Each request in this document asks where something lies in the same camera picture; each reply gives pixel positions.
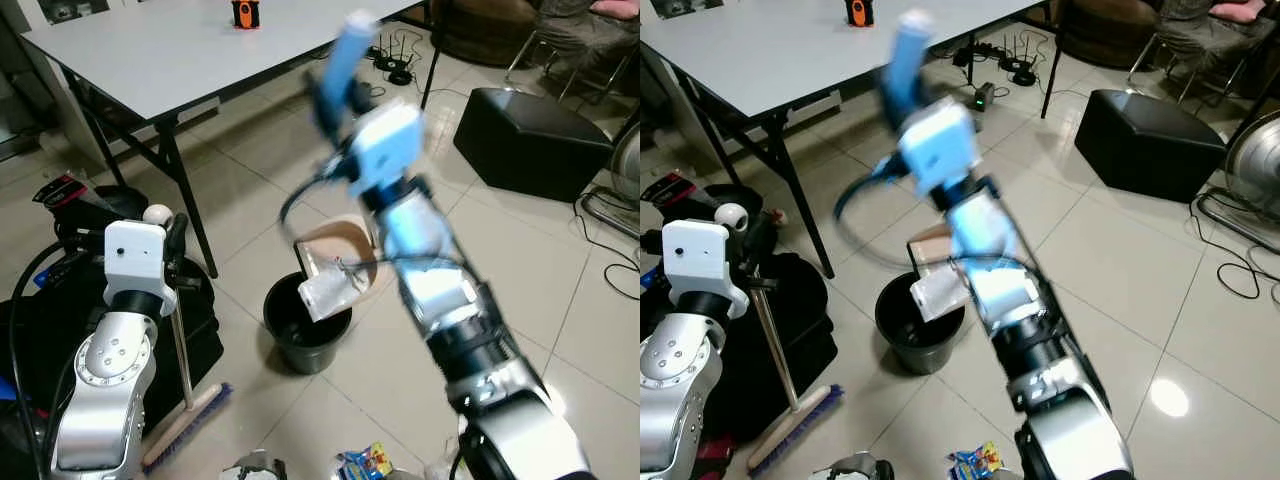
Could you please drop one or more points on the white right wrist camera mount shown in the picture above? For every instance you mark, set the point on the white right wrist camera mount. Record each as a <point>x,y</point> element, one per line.
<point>388,145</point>
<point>940,145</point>

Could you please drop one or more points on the seated person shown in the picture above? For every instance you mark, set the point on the seated person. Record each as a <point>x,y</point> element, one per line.
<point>585,28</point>
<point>1200,28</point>

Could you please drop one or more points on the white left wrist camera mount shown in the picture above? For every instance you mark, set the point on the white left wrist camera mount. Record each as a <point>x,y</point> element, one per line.
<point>700,260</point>
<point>135,260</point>

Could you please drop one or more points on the black adapter with green light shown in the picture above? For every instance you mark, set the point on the black adapter with green light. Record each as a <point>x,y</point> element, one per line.
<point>984,97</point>

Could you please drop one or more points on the brown sofa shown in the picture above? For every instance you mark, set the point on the brown sofa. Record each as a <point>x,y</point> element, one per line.
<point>1105,30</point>
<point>480,30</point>

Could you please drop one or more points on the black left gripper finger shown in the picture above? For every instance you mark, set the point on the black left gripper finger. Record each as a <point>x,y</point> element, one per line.
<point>765,230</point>
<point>178,232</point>

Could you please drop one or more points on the metal floor fan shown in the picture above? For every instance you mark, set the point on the metal floor fan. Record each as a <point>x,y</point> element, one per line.
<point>628,165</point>
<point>1255,160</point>

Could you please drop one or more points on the black round container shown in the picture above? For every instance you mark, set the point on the black round container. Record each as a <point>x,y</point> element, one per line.
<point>120,200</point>
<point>715,197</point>

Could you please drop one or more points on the black round trash bin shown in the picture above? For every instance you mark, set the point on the black round trash bin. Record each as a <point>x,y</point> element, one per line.
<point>915,345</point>
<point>300,345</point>

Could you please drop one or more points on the pink cushion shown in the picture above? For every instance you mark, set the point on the pink cushion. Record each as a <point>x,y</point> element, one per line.
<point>1238,10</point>
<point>618,8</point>

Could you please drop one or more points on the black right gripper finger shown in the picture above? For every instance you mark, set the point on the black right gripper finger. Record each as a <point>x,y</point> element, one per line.
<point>886,86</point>
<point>324,90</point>
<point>365,94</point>
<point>932,93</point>

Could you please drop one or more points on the grey folding table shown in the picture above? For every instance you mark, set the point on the grey folding table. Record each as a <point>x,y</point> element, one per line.
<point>780,50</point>
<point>180,50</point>

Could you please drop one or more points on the metal-legged chair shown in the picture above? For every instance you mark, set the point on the metal-legged chair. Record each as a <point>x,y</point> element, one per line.
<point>1185,72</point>
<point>560,75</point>

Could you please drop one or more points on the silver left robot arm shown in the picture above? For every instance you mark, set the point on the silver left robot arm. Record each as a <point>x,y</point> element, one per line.
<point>680,380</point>
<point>105,380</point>

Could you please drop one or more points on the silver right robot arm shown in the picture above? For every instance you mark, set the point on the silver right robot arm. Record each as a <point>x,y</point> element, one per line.
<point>1010,300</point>
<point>450,300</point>

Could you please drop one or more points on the large black bag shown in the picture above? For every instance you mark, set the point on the large black bag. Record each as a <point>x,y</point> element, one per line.
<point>40,340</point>
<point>800,320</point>

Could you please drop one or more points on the colourful snack packet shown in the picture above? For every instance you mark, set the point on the colourful snack packet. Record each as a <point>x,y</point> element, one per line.
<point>976,462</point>
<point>365,463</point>

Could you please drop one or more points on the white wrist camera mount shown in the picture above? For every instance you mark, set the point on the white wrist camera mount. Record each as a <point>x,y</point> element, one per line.
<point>135,260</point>
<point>940,145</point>
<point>388,145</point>
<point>700,260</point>

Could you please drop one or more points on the wooden broom with purple bristles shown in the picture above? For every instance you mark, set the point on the wooden broom with purple bristles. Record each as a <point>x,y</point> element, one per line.
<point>185,430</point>
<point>795,430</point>

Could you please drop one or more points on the crumpled grey paper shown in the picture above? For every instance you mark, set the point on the crumpled grey paper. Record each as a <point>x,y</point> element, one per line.
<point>938,295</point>
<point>330,295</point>

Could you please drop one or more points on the orange and black device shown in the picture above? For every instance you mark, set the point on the orange and black device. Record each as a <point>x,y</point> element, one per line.
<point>858,12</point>
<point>245,13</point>

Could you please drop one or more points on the black leather ottoman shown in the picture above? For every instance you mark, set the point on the black leather ottoman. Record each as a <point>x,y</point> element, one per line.
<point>1150,140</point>
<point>530,140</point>

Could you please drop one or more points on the red and black tool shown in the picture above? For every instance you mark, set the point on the red and black tool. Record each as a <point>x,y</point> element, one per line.
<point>668,190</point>
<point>60,193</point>

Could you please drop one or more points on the black power strip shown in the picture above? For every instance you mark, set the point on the black power strip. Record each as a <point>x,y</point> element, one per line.
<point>975,52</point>

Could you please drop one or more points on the black router with antennas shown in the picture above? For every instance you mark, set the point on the black router with antennas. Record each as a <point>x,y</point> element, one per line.
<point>1022,68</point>
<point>398,68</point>

